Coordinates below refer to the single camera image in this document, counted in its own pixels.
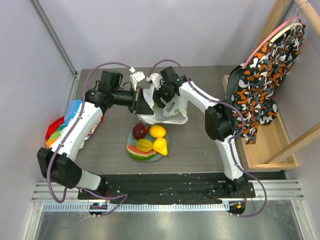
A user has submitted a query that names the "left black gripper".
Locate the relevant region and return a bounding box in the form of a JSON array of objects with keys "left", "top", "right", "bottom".
[{"left": 111, "top": 86, "right": 154, "bottom": 115}]

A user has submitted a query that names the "white plastic bag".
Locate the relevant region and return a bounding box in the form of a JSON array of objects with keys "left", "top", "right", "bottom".
[{"left": 137, "top": 83, "right": 188, "bottom": 125}]

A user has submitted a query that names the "yellow fake lemon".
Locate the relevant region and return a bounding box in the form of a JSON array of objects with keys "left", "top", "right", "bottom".
[{"left": 149, "top": 124, "right": 167, "bottom": 139}]

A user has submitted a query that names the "yellow fake fruit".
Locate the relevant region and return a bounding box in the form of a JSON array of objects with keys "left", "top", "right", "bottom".
[{"left": 152, "top": 137, "right": 168, "bottom": 156}]

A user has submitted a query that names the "fake watermelon slice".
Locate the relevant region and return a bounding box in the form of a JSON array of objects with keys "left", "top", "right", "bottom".
[{"left": 126, "top": 144, "right": 157, "bottom": 162}]

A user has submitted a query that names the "grey-blue round plate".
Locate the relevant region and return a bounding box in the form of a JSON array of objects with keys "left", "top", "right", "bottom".
[{"left": 126, "top": 123, "right": 170, "bottom": 163}]

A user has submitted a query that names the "colourful rainbow cartoon cloth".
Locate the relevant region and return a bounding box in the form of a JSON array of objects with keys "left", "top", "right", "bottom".
[{"left": 44, "top": 98, "right": 105, "bottom": 150}]

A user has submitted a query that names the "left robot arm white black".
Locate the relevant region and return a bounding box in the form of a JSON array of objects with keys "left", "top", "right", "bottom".
[{"left": 37, "top": 70, "right": 154, "bottom": 200}]

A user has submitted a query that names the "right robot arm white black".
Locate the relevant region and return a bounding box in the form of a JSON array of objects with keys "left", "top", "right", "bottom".
[{"left": 147, "top": 66, "right": 248, "bottom": 198}]

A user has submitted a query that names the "red fake apple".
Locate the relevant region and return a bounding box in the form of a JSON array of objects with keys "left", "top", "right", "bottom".
[{"left": 132, "top": 123, "right": 149, "bottom": 140}]

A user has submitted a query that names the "yellow fake starfruit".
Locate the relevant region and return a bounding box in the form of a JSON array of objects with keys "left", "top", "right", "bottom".
[{"left": 136, "top": 138, "right": 153, "bottom": 153}]

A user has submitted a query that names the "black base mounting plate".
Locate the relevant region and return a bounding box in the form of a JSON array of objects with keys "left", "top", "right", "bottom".
[{"left": 77, "top": 172, "right": 256, "bottom": 204}]

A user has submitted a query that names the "orange black patterned garment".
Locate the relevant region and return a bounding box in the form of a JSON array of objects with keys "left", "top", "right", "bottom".
[{"left": 225, "top": 24, "right": 306, "bottom": 144}]

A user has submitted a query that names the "wooden clothes rack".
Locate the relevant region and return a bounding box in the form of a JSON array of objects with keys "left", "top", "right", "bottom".
[{"left": 235, "top": 0, "right": 320, "bottom": 171}]

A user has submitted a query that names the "cream clothes hanger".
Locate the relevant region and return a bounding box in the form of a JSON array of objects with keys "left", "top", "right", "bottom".
[{"left": 270, "top": 22, "right": 303, "bottom": 43}]

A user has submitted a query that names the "pink clothes hanger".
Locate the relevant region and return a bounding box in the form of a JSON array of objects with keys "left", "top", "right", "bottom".
[{"left": 241, "top": 16, "right": 302, "bottom": 69}]

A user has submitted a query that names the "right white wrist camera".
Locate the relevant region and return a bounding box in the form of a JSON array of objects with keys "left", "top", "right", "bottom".
[{"left": 146, "top": 73, "right": 163, "bottom": 90}]

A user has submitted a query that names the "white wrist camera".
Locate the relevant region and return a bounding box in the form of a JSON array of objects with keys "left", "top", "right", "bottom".
[
  {"left": 146, "top": 73, "right": 163, "bottom": 90},
  {"left": 129, "top": 67, "right": 146, "bottom": 90}
]

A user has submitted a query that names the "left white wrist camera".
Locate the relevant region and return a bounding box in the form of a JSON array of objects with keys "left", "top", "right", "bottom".
[{"left": 129, "top": 67, "right": 146, "bottom": 90}]

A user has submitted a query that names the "white slotted cable duct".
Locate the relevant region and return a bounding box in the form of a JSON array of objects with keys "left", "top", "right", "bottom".
[{"left": 42, "top": 201, "right": 230, "bottom": 212}]

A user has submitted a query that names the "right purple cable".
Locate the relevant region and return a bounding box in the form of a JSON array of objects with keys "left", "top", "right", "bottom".
[{"left": 148, "top": 58, "right": 268, "bottom": 218}]

